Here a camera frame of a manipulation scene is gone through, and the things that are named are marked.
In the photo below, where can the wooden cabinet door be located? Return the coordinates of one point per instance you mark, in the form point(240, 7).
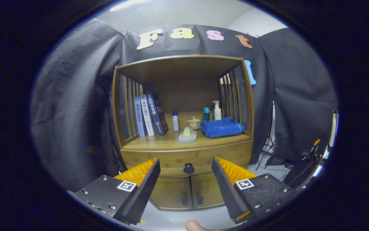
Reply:
point(206, 189)
point(171, 192)

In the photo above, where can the wooden countertop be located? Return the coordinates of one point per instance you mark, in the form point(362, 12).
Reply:
point(162, 142)

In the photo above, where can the white panel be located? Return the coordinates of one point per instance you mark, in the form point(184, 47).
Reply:
point(333, 128)

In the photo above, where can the blue folded towel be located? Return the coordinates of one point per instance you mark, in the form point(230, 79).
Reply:
point(221, 128)

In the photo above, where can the wooden cabinet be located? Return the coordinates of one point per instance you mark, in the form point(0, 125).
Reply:
point(178, 69)

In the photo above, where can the black device with orange clip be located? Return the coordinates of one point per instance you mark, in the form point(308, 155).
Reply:
point(300, 171)

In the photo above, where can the light blue book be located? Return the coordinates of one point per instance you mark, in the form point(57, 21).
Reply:
point(139, 117)

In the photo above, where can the pale green ceramic holder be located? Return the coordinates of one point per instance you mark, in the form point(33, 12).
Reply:
point(187, 136)

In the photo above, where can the black backdrop cloth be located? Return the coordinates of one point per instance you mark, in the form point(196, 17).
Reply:
point(75, 112)

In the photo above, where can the teal bottle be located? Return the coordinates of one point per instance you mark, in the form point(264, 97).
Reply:
point(206, 114)

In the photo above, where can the white book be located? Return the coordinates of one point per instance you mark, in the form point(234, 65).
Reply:
point(147, 115)

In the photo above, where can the black tripod stand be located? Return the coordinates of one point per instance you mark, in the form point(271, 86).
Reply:
point(268, 146)

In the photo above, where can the white pump bottle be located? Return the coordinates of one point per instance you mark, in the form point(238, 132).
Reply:
point(217, 114)

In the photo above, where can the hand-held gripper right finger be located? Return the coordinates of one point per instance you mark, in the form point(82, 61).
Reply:
point(226, 189)

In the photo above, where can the wooden drawer with black knob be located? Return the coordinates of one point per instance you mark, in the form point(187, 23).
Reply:
point(165, 157)

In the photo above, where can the cream lidded teacup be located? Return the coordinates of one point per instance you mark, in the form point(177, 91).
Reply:
point(194, 124)

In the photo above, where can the dark blue book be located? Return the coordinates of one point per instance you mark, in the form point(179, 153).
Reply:
point(158, 112)

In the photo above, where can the white bottle with blue cap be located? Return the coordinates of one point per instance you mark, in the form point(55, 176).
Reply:
point(175, 123)

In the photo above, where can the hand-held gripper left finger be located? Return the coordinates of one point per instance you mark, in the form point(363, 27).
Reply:
point(142, 189)

